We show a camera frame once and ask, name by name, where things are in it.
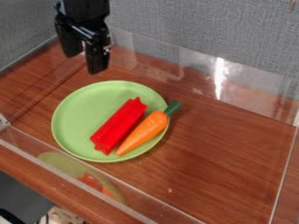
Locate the red plastic block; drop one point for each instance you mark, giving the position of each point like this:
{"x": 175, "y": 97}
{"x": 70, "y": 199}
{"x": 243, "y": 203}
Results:
{"x": 118, "y": 125}

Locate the orange toy carrot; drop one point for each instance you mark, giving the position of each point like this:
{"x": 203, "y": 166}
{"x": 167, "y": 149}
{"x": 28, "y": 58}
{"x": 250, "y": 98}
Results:
{"x": 150, "y": 127}

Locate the clear acrylic enclosure wall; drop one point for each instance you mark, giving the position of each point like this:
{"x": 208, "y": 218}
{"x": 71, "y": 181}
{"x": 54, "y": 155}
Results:
{"x": 226, "y": 165}

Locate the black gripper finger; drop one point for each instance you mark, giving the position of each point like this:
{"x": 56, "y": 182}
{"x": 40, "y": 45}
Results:
{"x": 70, "y": 42}
{"x": 98, "y": 50}

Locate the green round plate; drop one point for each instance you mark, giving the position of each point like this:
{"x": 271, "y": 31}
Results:
{"x": 87, "y": 108}

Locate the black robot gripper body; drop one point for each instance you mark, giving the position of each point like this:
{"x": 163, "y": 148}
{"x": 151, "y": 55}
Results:
{"x": 83, "y": 17}

